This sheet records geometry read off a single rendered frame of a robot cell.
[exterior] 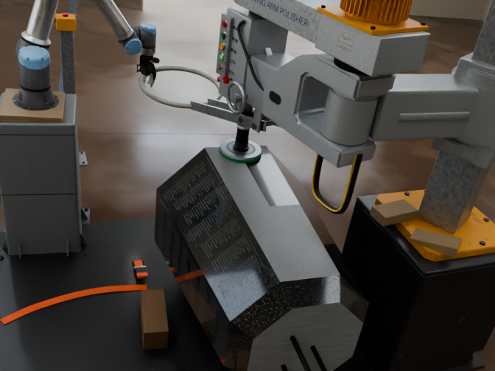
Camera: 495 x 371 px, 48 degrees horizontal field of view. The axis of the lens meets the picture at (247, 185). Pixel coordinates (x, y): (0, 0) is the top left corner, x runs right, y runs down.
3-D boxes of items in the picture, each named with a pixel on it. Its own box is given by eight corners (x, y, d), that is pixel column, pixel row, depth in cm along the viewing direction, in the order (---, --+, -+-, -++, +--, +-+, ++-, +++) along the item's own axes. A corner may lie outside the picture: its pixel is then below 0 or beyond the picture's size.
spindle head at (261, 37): (296, 122, 259) (314, 28, 235) (258, 129, 247) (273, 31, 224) (253, 93, 283) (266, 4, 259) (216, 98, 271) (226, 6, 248)
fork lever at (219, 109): (291, 126, 261) (291, 116, 259) (257, 132, 250) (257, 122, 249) (214, 105, 315) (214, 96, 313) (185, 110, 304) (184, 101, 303)
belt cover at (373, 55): (418, 79, 198) (432, 33, 190) (368, 87, 185) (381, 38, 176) (264, 5, 263) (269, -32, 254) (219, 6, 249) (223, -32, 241)
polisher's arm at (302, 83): (367, 182, 227) (400, 68, 201) (326, 194, 215) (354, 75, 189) (265, 110, 276) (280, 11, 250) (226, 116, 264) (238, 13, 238)
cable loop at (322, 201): (346, 221, 230) (364, 154, 213) (340, 223, 228) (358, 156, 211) (311, 193, 245) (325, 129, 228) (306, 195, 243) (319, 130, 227)
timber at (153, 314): (140, 306, 296) (141, 289, 289) (163, 305, 298) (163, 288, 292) (143, 350, 271) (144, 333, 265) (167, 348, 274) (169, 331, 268)
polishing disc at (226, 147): (215, 140, 289) (215, 138, 288) (253, 139, 295) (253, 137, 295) (226, 160, 272) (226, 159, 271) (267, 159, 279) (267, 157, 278)
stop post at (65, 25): (85, 152, 427) (79, 11, 370) (87, 165, 412) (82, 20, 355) (57, 154, 420) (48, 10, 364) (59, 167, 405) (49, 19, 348)
